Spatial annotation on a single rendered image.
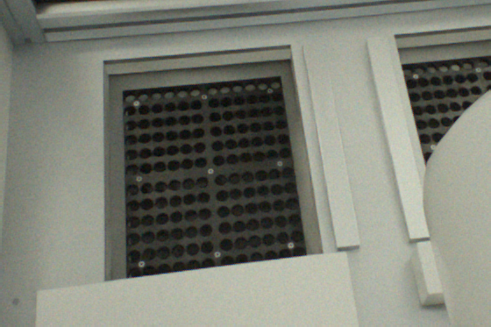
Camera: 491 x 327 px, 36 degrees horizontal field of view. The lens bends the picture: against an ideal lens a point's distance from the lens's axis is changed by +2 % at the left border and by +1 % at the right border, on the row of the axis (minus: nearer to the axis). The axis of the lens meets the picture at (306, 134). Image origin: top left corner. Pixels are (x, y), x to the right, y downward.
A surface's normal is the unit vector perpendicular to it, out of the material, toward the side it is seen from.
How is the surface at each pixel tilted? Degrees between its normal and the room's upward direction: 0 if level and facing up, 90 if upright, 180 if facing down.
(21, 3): 90
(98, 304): 0
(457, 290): 86
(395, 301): 0
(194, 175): 0
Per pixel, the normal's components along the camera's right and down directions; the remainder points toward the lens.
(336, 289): 0.04, -0.48
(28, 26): 0.14, 0.87
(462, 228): -0.95, -0.01
